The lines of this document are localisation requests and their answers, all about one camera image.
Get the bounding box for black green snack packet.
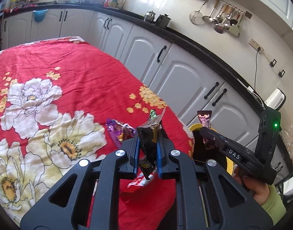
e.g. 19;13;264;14
136;108;166;181

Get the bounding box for brown chocolate bar wrapper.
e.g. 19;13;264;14
197;109;217;150

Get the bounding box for green sleeve forearm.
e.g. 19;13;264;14
262;185;286;225

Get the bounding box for yellow black trash bin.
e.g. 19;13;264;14
188;123;234;175

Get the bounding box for black kitchen countertop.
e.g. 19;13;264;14
2;2;293;170

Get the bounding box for person right hand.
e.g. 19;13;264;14
234;167;270;206

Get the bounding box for red snack packet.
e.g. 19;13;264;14
127;172;154;192

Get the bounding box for purple candy wrapper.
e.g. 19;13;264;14
105;118;135;149

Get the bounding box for white electric kettle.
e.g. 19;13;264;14
265;88;286;111

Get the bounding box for white power strip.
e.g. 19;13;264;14
237;78;267;108

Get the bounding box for red floral tablecloth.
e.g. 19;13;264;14
0;37;194;226

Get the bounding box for black cooking pot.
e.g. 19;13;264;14
155;14;171;29

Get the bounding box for steel teapot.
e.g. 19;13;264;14
143;11;156;23

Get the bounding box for steel ladle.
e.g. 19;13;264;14
202;0;220;23

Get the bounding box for blue hanging basin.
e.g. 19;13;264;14
33;9;48;23

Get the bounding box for wall power socket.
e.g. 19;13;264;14
249;39;264;54

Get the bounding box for wire skimmer ladle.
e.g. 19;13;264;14
189;0;208;25

